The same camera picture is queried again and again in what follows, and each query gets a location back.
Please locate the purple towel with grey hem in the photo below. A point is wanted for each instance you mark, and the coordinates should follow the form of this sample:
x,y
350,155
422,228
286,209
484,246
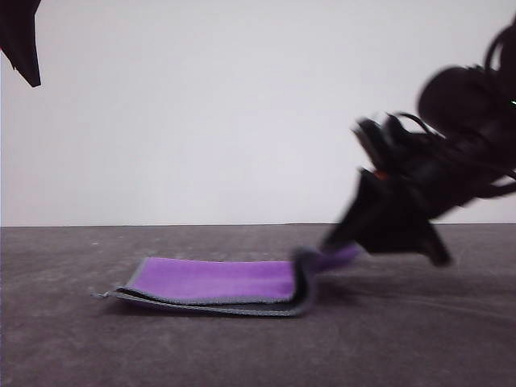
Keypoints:
x,y
221,278

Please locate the grey table cloth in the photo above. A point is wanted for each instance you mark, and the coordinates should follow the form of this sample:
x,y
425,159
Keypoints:
x,y
258,350

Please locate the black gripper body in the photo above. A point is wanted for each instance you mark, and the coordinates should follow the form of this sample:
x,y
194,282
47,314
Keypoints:
x,y
427,173

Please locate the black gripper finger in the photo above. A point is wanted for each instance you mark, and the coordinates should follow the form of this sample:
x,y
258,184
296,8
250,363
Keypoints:
x,y
22,40
399,234
367,205

